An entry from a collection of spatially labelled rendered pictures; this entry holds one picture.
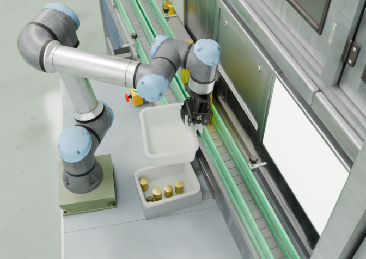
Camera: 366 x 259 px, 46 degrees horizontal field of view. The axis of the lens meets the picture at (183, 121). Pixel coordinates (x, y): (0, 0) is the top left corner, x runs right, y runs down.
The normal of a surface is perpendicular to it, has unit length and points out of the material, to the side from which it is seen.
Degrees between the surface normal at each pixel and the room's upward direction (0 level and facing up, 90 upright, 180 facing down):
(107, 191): 2
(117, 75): 66
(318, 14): 90
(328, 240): 90
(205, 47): 7
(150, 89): 91
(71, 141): 8
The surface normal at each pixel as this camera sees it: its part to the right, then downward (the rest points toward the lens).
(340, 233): -0.94, 0.24
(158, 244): 0.00, -0.69
